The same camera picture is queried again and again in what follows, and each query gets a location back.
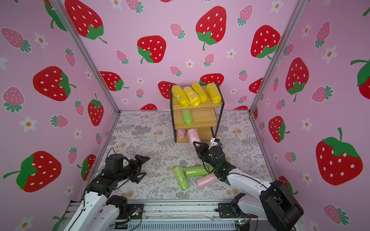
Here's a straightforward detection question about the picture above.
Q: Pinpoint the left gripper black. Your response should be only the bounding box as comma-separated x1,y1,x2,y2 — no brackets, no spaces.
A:
115,154,150,183

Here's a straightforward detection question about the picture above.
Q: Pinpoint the pink trash bag roll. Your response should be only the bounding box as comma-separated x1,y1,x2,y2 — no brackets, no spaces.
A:
187,129,200,144
196,173,219,189
177,129,186,139

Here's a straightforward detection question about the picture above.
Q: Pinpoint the green trash bag roll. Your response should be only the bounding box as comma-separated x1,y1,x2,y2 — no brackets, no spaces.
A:
185,165,213,177
182,110,193,125
172,166,190,191

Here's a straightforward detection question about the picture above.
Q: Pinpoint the yellow trash bag roll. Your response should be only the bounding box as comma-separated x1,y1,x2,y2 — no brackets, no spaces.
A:
183,86,201,107
192,82,208,103
206,83,222,104
172,85,190,107

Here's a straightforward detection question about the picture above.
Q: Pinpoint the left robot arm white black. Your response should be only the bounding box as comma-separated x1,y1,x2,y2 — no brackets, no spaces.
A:
64,154,150,231

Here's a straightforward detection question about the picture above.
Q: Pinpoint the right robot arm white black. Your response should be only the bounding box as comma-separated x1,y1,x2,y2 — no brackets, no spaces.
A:
192,138,304,231

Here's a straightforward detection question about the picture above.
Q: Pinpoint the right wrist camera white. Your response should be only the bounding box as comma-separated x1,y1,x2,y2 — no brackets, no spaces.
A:
210,138,222,147

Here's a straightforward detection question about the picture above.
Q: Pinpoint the wooden shelf black metal frame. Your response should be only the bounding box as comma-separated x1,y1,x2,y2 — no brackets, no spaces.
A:
170,86,225,143

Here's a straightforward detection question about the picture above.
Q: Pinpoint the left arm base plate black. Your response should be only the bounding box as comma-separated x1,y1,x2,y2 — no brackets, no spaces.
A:
117,204,144,220

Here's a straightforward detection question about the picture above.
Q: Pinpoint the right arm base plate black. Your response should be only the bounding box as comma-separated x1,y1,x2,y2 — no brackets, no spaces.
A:
215,203,257,218

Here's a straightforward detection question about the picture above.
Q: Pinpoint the aluminium rail frame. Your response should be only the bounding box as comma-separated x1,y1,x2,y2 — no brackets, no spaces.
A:
56,199,304,231

